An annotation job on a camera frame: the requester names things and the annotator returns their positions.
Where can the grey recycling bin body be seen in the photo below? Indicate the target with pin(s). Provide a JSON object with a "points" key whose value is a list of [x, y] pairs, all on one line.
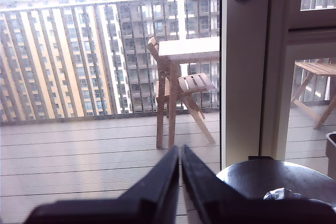
{"points": [[331, 155]]}

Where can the white window frame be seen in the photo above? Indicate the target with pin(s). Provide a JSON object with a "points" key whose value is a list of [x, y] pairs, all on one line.
{"points": [[278, 77]]}

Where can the wooden balcony table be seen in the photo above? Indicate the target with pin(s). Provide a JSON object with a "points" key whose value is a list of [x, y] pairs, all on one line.
{"points": [[189, 47]]}

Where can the balcony railing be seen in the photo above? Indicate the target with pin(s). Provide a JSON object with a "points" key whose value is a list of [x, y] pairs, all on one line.
{"points": [[78, 119]]}

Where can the white paper ball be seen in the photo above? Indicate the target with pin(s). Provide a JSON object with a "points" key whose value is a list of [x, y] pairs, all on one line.
{"points": [[282, 193]]}

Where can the round dark side table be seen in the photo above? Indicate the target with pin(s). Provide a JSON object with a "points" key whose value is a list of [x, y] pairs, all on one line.
{"points": [[262, 179]]}

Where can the white glazed balcony door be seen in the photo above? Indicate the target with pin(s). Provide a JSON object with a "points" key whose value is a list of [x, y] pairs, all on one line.
{"points": [[244, 77]]}

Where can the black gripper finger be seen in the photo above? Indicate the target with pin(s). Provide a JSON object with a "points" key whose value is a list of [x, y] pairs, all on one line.
{"points": [[157, 187], [202, 190]]}

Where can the beige high-rise building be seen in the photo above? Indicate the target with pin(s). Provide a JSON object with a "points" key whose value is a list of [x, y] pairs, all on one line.
{"points": [[26, 64]]}

